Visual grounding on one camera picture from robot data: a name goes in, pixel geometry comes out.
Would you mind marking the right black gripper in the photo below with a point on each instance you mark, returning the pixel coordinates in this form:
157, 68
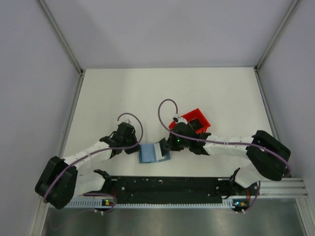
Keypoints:
171, 144

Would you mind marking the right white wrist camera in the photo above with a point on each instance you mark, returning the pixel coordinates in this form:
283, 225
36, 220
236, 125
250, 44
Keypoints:
179, 119

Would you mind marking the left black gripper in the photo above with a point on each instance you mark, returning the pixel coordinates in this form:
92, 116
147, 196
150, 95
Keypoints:
133, 149

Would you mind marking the black credit card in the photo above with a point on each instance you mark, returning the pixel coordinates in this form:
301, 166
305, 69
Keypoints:
162, 145

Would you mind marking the blue leather card holder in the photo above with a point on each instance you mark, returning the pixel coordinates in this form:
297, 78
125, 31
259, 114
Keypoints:
151, 153

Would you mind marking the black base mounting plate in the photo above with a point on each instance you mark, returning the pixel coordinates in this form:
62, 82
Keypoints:
173, 190

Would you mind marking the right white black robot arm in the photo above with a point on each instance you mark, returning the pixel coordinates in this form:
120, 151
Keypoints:
268, 157

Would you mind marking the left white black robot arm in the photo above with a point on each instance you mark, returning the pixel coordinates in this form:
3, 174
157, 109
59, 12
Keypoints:
65, 178

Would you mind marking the grey slotted cable duct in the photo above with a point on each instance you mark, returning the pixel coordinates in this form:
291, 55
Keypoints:
100, 203

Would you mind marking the red plastic bin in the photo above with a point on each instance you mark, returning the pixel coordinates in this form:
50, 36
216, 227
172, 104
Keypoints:
196, 113

